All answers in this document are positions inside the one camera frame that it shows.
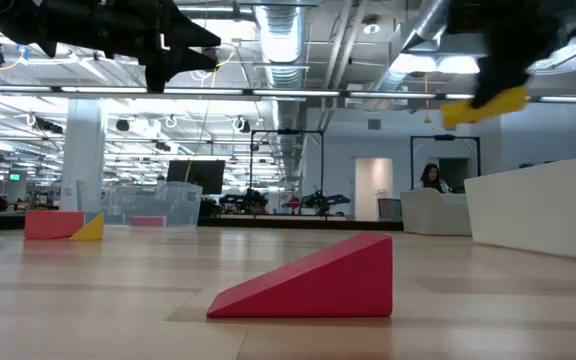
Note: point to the black rig frame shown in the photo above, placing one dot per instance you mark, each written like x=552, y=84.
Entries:
x=288, y=131
x=443, y=137

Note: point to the yellow long block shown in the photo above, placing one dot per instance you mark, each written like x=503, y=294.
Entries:
x=468, y=114

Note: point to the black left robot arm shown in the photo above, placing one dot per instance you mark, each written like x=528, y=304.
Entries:
x=18, y=20

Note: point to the clear plastic bin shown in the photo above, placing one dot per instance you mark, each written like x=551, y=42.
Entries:
x=178, y=200

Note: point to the black background robot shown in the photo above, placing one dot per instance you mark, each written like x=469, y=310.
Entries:
x=325, y=200
x=253, y=200

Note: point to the red wedge block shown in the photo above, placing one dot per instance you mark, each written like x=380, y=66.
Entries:
x=343, y=285

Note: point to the white column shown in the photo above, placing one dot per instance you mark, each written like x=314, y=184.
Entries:
x=83, y=150

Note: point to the silver ventilation duct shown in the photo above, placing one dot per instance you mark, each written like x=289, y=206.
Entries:
x=282, y=40

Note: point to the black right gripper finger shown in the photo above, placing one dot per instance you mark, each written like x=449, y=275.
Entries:
x=493, y=85
x=524, y=72

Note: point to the yellow wedge block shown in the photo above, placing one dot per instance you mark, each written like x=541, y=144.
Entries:
x=93, y=232

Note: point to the orange cylinder block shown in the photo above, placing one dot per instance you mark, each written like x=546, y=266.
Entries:
x=50, y=225

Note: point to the black monitor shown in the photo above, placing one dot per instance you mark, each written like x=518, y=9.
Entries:
x=203, y=175

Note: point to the black aluminium table frame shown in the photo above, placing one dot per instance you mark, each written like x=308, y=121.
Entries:
x=293, y=224

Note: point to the red rectangular block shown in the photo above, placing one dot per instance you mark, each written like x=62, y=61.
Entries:
x=148, y=222

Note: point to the green exit sign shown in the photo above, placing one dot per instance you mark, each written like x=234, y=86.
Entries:
x=15, y=176

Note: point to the person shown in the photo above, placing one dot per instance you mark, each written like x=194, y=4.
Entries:
x=432, y=177

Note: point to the dark office chair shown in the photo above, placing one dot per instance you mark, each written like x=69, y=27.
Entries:
x=390, y=210

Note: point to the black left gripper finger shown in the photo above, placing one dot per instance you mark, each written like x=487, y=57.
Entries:
x=183, y=32
x=188, y=62

